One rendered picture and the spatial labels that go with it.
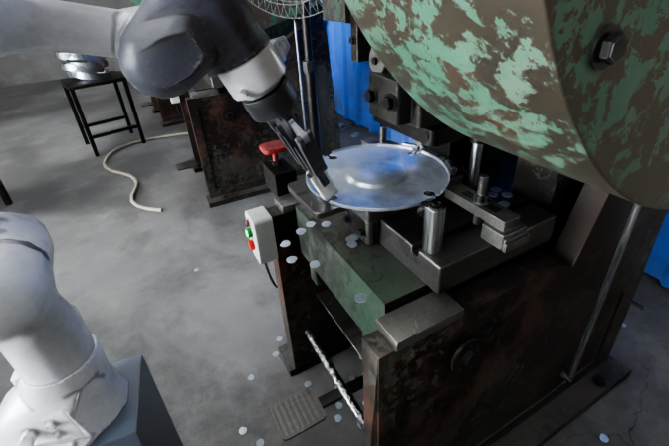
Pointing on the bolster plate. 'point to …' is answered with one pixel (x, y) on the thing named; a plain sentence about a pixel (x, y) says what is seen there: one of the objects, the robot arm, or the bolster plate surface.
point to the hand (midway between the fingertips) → (322, 182)
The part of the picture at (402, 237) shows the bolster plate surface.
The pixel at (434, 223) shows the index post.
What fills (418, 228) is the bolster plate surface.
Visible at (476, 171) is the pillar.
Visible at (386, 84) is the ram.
